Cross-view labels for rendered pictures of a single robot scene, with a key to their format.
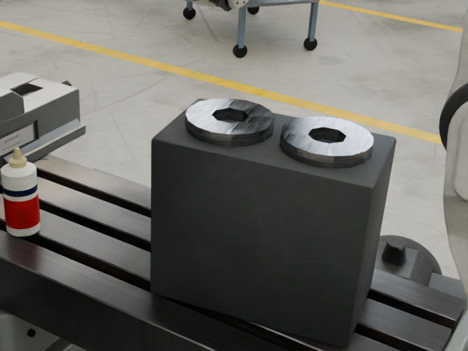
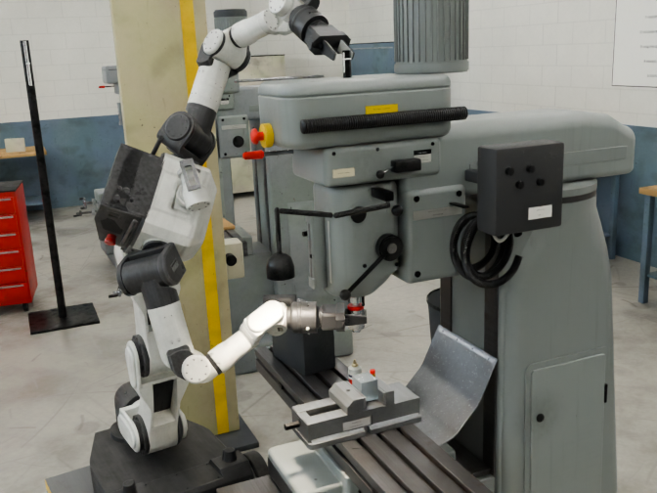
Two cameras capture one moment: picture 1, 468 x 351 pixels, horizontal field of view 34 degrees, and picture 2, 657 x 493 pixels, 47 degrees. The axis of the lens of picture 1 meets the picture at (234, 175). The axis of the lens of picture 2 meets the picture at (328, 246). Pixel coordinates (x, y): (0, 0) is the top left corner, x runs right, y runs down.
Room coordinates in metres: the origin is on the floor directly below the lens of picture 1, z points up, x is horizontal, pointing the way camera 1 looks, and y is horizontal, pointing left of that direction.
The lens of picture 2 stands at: (2.48, 1.55, 1.97)
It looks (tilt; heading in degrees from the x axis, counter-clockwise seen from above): 15 degrees down; 219
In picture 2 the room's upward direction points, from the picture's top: 3 degrees counter-clockwise
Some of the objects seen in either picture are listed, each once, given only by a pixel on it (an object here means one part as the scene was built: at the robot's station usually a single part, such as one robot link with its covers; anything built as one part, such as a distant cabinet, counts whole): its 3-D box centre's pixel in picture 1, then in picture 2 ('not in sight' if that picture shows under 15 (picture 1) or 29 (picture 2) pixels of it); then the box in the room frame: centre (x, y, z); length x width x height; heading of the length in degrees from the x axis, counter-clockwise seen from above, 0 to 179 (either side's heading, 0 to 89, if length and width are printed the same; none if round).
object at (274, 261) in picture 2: not in sight; (280, 264); (1.13, 0.30, 1.44); 0.07 x 0.07 x 0.06
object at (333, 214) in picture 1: (269, 212); (301, 334); (0.68, -0.04, 1.03); 0.22 x 0.12 x 0.20; 71
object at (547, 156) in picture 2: not in sight; (521, 187); (0.78, 0.79, 1.62); 0.20 x 0.09 x 0.21; 152
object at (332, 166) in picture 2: not in sight; (365, 156); (0.85, 0.37, 1.68); 0.34 x 0.24 x 0.10; 152
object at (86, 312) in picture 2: not in sight; (44, 186); (-0.53, -3.60, 1.06); 0.50 x 0.50 x 2.11; 62
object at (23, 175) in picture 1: (20, 189); (355, 376); (0.77, 0.25, 0.98); 0.04 x 0.04 x 0.11
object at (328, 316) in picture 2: not in sight; (323, 318); (0.94, 0.28, 1.23); 0.13 x 0.12 x 0.10; 37
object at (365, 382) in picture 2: not in sight; (365, 386); (0.91, 0.39, 1.04); 0.06 x 0.05 x 0.06; 62
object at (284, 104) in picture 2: not in sight; (353, 108); (0.88, 0.36, 1.81); 0.47 x 0.26 x 0.16; 152
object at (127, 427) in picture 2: not in sight; (153, 424); (0.98, -0.52, 0.68); 0.21 x 0.20 x 0.13; 70
